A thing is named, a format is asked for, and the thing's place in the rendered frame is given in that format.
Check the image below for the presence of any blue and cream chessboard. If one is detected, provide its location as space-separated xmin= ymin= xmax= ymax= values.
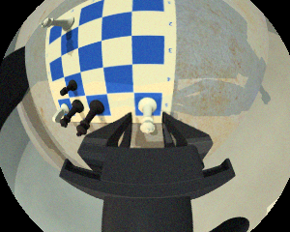
xmin=45 ymin=0 xmax=176 ymax=123

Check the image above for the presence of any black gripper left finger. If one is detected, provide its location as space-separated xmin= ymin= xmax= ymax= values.
xmin=81 ymin=112 xmax=132 ymax=147

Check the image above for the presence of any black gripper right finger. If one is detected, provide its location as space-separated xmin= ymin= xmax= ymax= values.
xmin=161 ymin=111 xmax=214 ymax=160

